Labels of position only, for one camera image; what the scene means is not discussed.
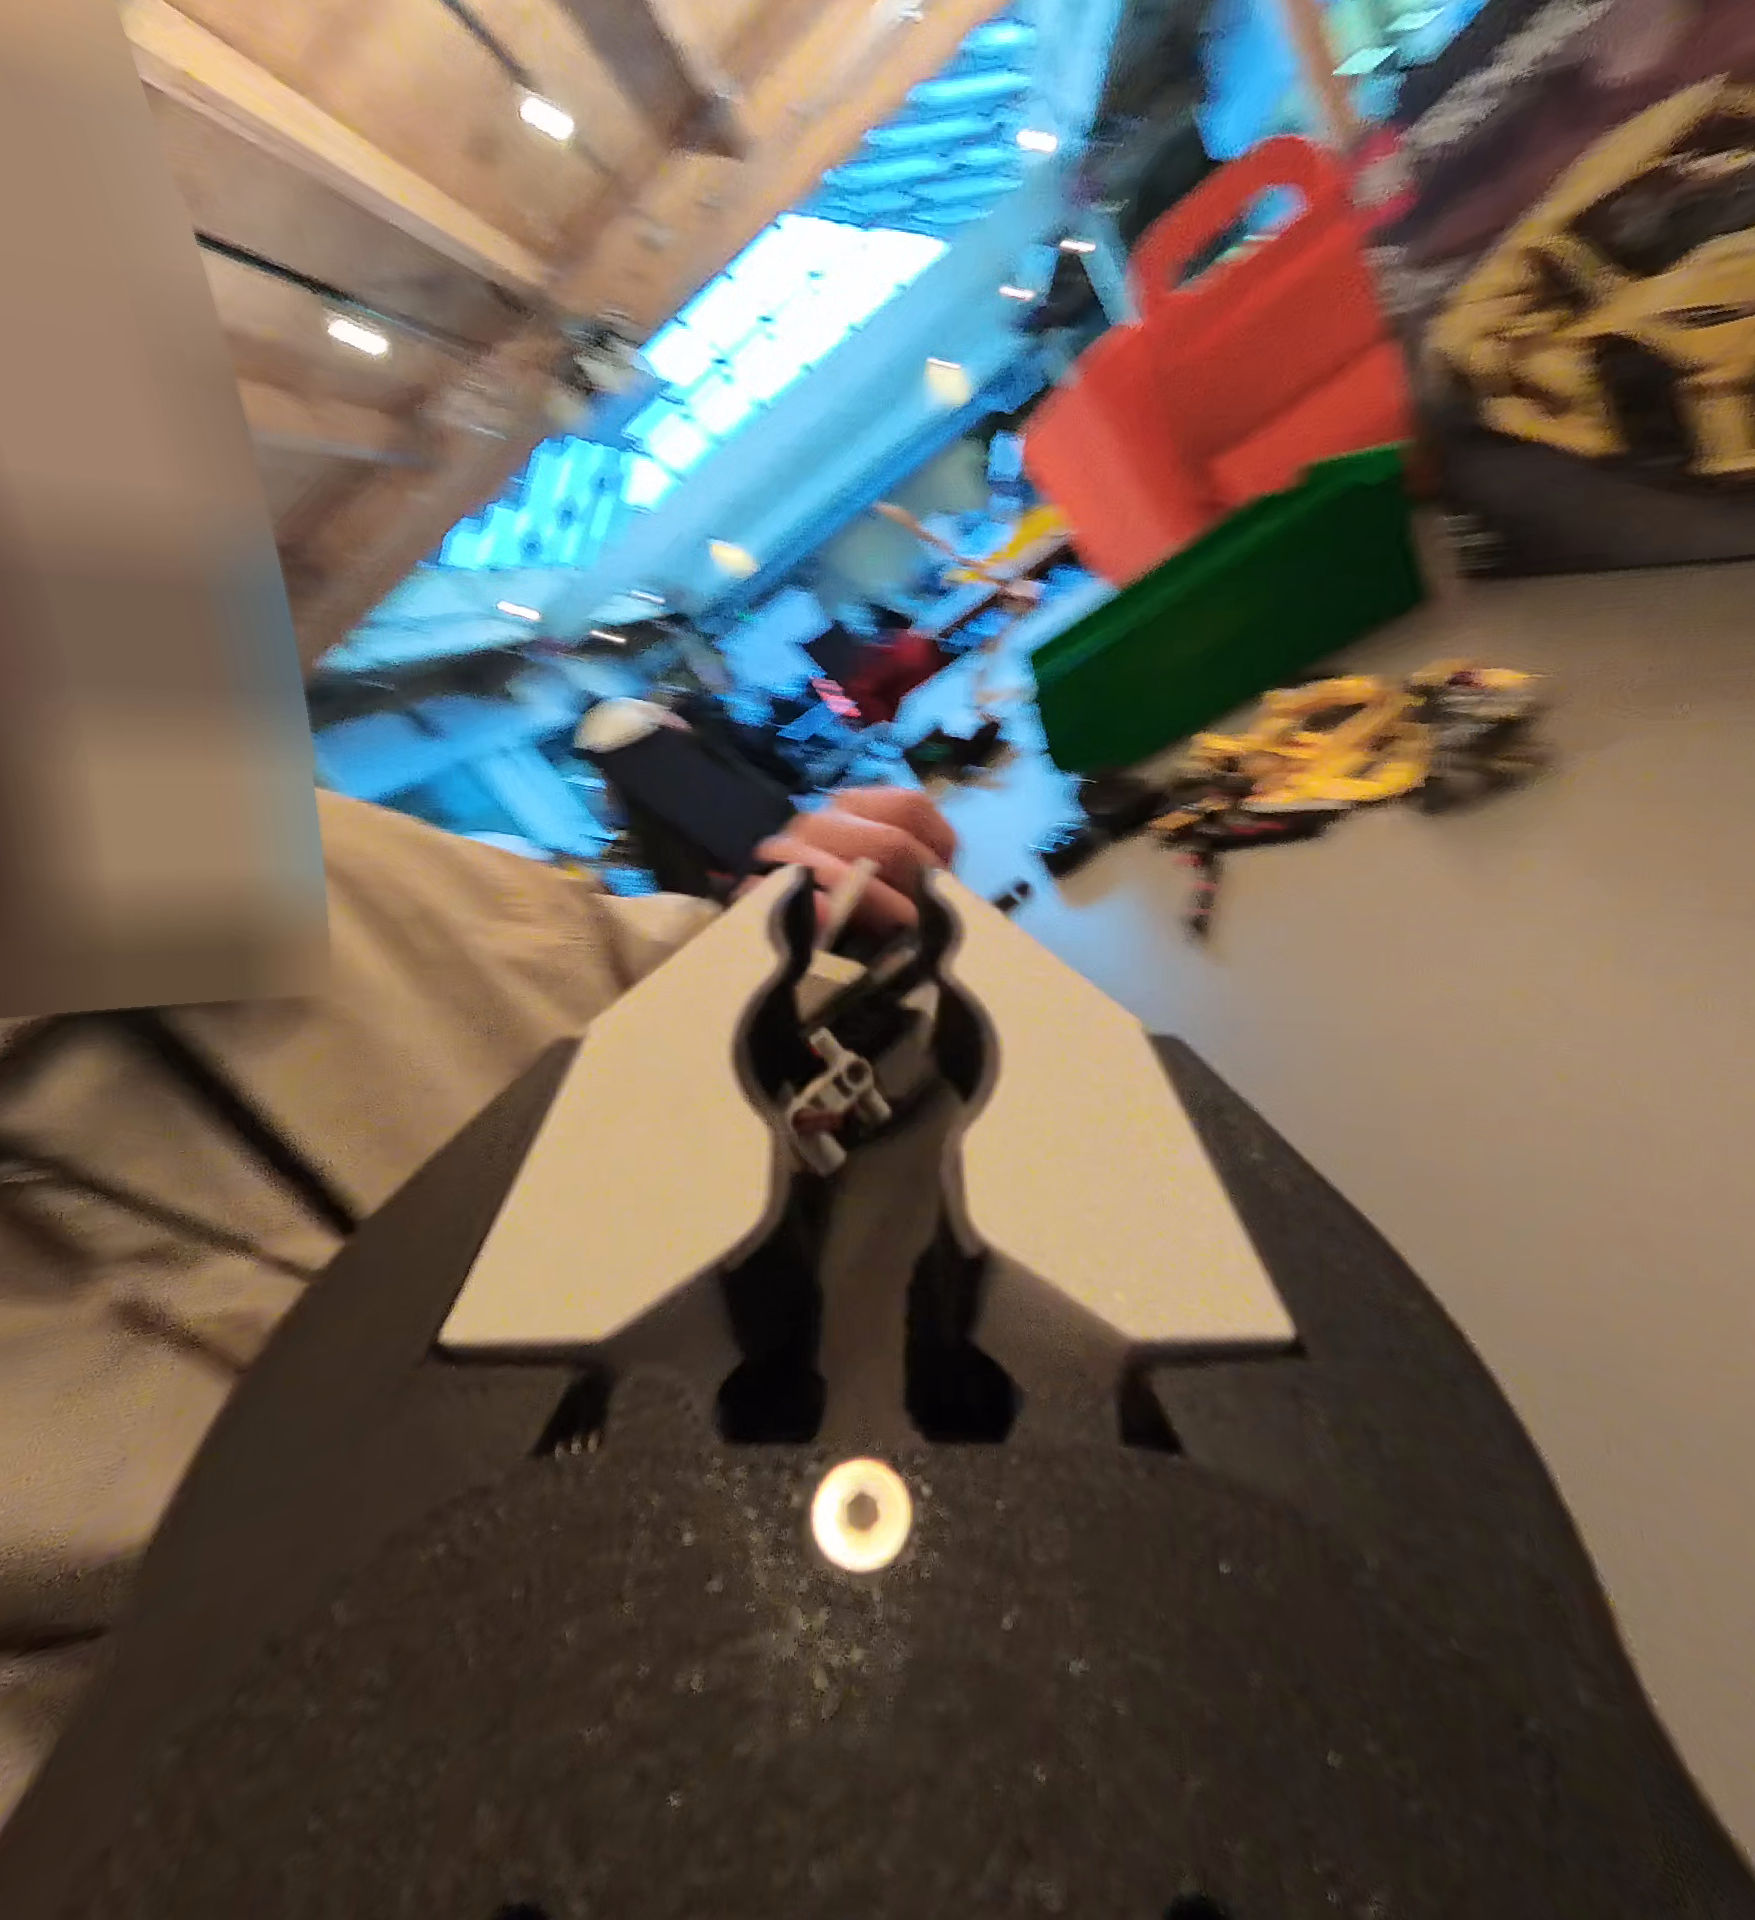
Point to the green plastic bin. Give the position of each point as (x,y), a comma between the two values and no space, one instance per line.
(1239,617)

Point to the toy brick chassis assembly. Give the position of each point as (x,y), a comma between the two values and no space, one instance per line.
(833,1096)

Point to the toy car box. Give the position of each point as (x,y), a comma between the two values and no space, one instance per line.
(1643,300)

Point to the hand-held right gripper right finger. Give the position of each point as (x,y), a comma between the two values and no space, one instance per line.
(1118,1187)

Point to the orange plastic carry case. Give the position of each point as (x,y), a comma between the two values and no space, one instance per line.
(1224,361)

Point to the pile of yellow toy bricks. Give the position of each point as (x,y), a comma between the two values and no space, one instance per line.
(1330,743)

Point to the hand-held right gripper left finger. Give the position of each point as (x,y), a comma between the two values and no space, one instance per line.
(623,1187)

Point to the person's left hand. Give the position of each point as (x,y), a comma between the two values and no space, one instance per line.
(878,832)

